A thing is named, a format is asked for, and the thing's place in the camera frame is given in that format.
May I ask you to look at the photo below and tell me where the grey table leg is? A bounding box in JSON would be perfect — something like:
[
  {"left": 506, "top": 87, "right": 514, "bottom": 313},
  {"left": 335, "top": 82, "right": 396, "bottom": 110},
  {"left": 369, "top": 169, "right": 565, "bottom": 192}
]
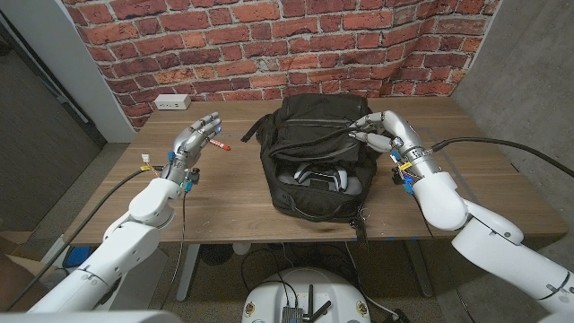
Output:
[{"left": 405, "top": 240, "right": 435, "bottom": 298}]

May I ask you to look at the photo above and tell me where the white power strip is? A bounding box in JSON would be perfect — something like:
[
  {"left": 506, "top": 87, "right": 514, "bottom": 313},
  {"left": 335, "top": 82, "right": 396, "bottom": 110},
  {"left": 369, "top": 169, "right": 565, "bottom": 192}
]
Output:
[{"left": 153, "top": 93, "right": 192, "bottom": 111}]

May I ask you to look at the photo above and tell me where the white game controller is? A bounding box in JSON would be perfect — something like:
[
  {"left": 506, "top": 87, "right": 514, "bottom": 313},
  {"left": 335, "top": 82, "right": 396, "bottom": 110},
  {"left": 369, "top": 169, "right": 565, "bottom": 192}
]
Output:
[{"left": 276, "top": 162, "right": 350, "bottom": 193}]

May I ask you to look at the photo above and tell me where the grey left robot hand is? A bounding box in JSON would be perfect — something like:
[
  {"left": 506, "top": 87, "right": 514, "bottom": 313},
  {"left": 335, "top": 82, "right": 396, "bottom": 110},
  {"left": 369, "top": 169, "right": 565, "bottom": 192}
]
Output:
[{"left": 161, "top": 111, "right": 223, "bottom": 183}]

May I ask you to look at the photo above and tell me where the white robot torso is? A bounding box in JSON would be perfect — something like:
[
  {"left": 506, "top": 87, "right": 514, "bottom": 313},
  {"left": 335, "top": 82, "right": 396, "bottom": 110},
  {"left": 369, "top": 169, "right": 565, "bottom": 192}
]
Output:
[{"left": 240, "top": 267, "right": 372, "bottom": 323}]

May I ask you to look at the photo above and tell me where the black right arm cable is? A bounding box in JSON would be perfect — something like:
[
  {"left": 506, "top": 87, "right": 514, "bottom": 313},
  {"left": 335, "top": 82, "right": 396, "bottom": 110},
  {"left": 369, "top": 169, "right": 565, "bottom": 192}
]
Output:
[{"left": 430, "top": 136, "right": 574, "bottom": 179}]

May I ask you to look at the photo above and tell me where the white table leg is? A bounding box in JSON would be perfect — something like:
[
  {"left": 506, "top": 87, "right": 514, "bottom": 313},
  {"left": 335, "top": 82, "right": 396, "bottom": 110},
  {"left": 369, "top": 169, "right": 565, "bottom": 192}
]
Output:
[{"left": 176, "top": 243, "right": 202, "bottom": 302}]

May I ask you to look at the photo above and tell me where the brown cardboard box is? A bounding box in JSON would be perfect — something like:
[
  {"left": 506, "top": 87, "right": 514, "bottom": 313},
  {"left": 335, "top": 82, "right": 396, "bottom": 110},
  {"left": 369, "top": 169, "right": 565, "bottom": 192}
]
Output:
[{"left": 0, "top": 231, "right": 59, "bottom": 310}]

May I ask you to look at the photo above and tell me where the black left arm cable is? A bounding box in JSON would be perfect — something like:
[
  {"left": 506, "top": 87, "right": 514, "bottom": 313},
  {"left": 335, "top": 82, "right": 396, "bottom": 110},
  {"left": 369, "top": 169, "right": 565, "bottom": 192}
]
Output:
[{"left": 6, "top": 166, "right": 165, "bottom": 310}]

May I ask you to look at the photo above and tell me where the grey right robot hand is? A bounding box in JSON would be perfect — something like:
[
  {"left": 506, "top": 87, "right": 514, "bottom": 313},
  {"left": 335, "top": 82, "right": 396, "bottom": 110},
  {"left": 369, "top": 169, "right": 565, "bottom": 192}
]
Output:
[{"left": 349, "top": 109, "right": 434, "bottom": 165}]

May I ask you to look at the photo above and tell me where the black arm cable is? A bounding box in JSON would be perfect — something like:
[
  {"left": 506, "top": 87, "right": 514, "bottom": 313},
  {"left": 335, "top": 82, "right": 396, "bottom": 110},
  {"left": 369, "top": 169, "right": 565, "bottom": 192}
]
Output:
[
  {"left": 6, "top": 166, "right": 165, "bottom": 310},
  {"left": 430, "top": 136, "right": 574, "bottom": 179}
]

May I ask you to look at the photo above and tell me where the brick wall print backdrop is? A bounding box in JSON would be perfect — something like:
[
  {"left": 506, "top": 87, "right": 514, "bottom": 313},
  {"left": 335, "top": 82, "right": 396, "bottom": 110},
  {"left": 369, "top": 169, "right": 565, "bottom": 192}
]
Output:
[{"left": 62, "top": 0, "right": 501, "bottom": 129}]

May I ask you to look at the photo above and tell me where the black backpack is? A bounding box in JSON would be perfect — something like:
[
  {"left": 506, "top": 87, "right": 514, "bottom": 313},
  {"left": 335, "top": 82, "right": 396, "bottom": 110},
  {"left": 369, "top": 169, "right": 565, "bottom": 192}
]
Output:
[{"left": 240, "top": 92, "right": 382, "bottom": 246}]

